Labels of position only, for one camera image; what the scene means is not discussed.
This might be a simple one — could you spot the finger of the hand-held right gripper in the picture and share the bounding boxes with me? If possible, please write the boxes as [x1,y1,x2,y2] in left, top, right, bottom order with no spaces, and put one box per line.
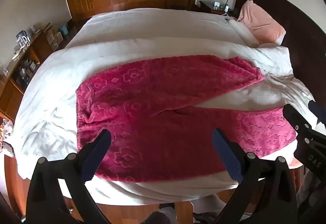
[283,104,317,138]
[308,100,326,125]

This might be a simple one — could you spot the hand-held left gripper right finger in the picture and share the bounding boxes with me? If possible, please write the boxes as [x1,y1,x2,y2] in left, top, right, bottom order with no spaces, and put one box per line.
[212,128,298,224]

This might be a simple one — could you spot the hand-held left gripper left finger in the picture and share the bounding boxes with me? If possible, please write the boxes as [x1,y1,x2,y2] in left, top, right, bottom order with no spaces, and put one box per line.
[25,129,112,224]

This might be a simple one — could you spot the red fleece pants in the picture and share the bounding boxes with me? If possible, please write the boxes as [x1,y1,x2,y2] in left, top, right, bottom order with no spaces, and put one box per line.
[76,54,298,183]

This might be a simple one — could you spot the dark wooden headboard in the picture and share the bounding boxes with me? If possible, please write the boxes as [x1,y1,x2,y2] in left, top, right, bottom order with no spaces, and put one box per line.
[234,0,326,113]

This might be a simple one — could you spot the white pillow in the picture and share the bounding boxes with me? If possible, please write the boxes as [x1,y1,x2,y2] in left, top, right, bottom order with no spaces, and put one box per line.
[229,19,283,48]

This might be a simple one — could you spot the pink pillow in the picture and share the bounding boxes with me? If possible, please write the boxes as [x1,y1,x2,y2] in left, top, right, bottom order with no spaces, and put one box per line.
[237,0,286,44]

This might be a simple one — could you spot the wooden sideboard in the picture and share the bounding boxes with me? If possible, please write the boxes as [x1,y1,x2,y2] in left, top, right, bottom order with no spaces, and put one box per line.
[0,23,77,123]

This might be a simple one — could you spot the white blanket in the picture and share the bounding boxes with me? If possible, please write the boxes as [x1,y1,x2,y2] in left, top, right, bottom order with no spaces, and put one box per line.
[14,7,319,205]

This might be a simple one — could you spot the clear electric kettle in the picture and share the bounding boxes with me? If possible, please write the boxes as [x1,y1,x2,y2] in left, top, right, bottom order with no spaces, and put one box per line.
[17,32,30,48]

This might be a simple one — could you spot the dark wooden nightstand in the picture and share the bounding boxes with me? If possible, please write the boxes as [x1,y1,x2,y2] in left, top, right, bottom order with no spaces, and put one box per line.
[199,1,237,16]

